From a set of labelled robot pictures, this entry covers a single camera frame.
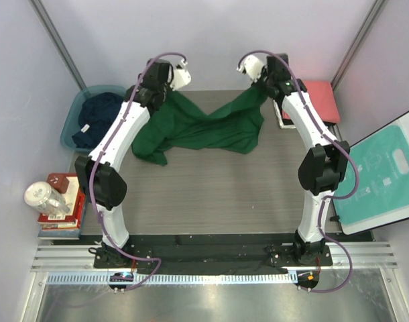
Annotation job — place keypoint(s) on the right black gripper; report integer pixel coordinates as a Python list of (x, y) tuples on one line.
[(259, 80)]

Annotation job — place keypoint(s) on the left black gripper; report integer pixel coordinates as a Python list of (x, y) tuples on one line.
[(141, 84)]

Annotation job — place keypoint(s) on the green t shirt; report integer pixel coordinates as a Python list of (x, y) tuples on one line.
[(179, 122)]

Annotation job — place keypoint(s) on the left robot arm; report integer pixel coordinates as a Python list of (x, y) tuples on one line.
[(98, 172)]

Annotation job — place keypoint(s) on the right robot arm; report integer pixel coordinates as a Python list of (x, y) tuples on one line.
[(325, 162)]

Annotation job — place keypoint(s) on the stack of red books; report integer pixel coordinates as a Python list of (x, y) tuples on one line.
[(65, 226)]

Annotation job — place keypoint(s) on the folded red t shirt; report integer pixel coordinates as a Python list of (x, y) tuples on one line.
[(317, 89)]

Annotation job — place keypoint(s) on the blue plastic basket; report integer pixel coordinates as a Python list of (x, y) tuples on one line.
[(71, 124)]

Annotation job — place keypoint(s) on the navy blue t shirt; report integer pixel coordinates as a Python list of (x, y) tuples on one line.
[(95, 118)]

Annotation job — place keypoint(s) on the small dark red box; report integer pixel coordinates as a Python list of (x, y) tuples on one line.
[(58, 181)]

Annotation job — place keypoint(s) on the teal folding board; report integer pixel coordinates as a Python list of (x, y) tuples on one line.
[(382, 197)]

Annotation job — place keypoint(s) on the clear plastic jar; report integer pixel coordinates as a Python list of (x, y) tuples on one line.
[(45, 199)]

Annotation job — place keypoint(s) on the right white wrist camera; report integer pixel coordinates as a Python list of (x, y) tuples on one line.
[(251, 66)]

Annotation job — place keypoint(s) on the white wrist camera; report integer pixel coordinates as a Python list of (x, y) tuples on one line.
[(251, 66), (180, 76)]

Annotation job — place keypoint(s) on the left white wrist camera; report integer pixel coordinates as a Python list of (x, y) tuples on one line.
[(180, 76)]

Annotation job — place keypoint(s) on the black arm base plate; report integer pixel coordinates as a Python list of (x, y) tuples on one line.
[(275, 249)]

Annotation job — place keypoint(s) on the aluminium rail frame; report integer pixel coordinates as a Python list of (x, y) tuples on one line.
[(76, 258)]

